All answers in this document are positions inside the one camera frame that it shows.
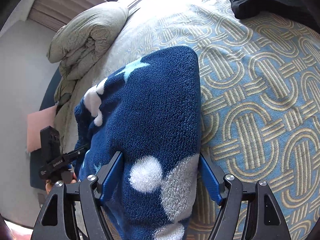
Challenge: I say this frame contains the navy star fleece pants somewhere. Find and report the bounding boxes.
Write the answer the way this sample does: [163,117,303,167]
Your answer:
[74,46,201,239]

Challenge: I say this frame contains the person's left hand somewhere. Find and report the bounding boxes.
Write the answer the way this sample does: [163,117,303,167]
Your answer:
[45,172,78,194]

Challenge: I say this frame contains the dark blue headboard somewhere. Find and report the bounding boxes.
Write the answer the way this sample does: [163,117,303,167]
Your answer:
[29,67,63,192]

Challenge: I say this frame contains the pink pillow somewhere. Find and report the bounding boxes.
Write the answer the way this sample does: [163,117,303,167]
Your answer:
[27,105,57,153]

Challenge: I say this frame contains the patterned blue bedspread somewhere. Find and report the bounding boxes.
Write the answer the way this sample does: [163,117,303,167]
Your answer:
[55,0,319,239]

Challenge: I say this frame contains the folded beige duvet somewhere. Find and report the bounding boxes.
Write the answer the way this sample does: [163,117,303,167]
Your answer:
[46,0,130,81]

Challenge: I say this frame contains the beige curtain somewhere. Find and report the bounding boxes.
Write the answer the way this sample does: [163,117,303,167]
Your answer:
[28,0,106,31]

